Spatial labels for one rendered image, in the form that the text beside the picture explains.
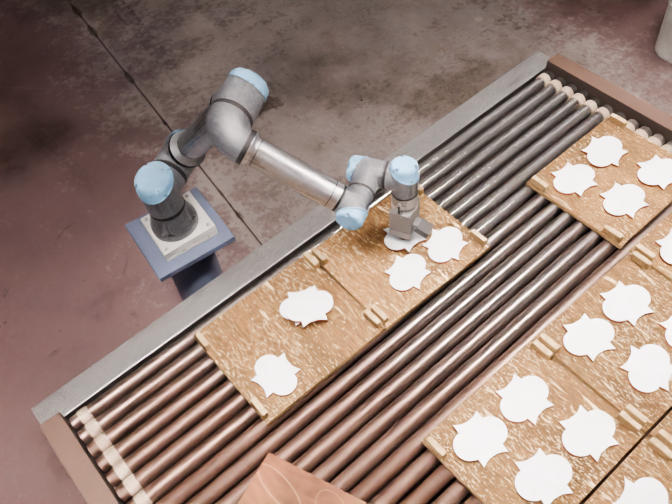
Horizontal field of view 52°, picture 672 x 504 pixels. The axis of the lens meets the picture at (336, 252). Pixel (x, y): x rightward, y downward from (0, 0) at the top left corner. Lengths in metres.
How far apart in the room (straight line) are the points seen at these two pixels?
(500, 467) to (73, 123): 3.16
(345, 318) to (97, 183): 2.17
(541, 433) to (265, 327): 0.78
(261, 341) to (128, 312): 1.41
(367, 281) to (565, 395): 0.61
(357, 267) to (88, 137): 2.38
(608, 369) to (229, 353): 1.00
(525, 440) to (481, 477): 0.15
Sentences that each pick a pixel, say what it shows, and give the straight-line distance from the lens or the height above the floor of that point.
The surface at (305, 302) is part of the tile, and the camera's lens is 1.95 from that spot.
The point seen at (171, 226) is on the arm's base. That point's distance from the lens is 2.19.
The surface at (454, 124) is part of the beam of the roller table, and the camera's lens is 2.45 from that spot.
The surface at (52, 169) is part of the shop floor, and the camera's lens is 4.01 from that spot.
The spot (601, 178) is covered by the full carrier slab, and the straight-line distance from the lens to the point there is 2.32.
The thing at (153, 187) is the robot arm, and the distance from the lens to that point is 2.09.
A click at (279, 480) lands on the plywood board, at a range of 1.67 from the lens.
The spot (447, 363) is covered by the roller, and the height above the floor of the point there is 0.92.
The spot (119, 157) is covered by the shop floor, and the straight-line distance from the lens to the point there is 3.91.
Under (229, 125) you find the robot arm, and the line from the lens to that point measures 1.77.
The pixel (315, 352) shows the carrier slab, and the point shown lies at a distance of 1.90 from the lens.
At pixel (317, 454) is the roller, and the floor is 0.92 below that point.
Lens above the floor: 2.61
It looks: 54 degrees down
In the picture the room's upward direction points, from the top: 8 degrees counter-clockwise
